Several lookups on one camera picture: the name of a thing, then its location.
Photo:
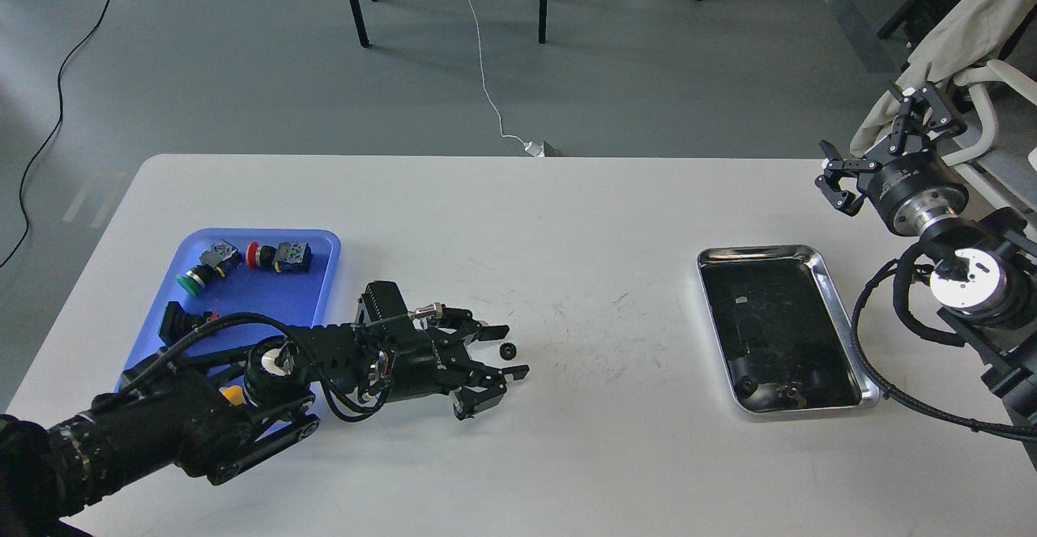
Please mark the green push button switch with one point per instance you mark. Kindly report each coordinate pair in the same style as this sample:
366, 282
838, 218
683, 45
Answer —
218, 261

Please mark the silver metal tray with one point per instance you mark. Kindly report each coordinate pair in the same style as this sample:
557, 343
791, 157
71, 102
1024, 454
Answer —
779, 319

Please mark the beige cloth on chair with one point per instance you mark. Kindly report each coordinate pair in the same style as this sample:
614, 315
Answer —
973, 32

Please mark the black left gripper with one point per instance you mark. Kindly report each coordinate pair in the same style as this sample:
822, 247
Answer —
433, 359

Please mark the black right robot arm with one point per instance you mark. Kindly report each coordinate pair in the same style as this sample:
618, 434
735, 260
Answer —
961, 283

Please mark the small black gear in tray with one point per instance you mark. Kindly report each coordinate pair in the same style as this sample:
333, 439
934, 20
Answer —
746, 387

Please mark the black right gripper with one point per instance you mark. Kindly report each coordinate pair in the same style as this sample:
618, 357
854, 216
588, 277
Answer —
919, 185

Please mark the yellow push button switch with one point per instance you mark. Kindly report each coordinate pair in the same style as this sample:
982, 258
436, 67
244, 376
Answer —
234, 395

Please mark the white chair frame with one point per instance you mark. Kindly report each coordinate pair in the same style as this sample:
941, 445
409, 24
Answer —
1002, 174

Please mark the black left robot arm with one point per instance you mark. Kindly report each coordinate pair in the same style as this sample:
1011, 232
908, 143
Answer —
169, 412

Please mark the small black gear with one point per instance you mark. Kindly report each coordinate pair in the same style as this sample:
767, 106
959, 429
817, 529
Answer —
507, 350
746, 387

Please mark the red push button switch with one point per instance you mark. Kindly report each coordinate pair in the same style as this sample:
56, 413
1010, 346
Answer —
288, 257

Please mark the black selector switch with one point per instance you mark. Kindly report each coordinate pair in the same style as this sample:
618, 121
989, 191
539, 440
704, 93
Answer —
176, 322

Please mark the blue plastic tray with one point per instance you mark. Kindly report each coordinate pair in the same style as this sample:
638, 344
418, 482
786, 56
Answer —
293, 299

